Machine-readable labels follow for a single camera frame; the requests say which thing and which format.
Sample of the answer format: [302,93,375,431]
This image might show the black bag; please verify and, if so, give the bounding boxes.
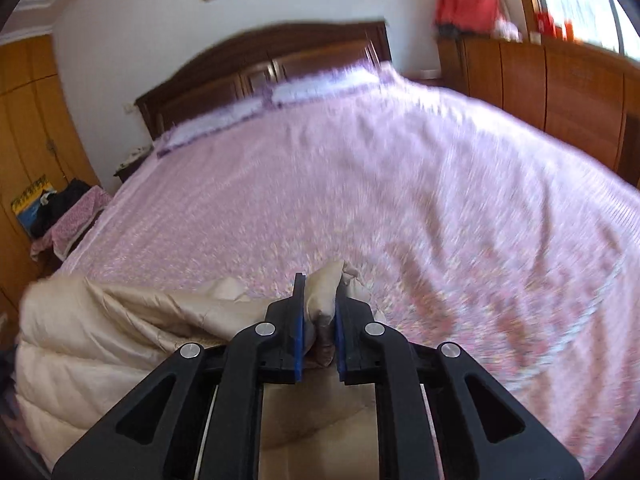
[35,178,94,237]

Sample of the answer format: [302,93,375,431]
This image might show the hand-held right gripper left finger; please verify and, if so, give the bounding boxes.
[51,273,307,480]

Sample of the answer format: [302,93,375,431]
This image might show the white items on nightstand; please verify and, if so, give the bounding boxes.
[118,143,152,167]

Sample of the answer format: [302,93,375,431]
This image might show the purple frilled pillow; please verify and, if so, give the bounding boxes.
[270,62,387,107]
[156,97,272,159]

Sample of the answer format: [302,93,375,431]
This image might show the light wooden wardrobe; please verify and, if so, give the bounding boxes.
[0,32,102,321]

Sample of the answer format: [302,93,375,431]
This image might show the yellow and blue board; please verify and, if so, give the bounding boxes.
[11,175,56,237]

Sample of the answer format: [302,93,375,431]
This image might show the red box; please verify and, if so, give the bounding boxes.
[533,10,556,37]

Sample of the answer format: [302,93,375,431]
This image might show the dark wooden headboard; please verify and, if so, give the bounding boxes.
[135,21,394,142]

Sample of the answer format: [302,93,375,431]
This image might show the white cloth bundle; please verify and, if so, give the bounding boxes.
[492,16,524,42]

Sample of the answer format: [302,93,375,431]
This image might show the dark wooden nightstand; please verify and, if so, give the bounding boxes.
[112,154,151,184]

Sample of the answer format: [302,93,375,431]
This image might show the low wooden cabinet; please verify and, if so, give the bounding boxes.
[436,34,640,192]

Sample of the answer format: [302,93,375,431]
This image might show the bed with purple floral bedspread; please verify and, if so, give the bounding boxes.
[22,57,640,480]

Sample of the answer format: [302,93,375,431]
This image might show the stool with floral cloth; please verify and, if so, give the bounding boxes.
[30,185,114,262]

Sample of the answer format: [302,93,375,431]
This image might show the beige puffer jacket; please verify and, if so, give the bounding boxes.
[14,257,388,480]

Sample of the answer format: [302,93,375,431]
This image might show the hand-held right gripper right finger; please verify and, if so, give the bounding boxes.
[335,286,585,480]

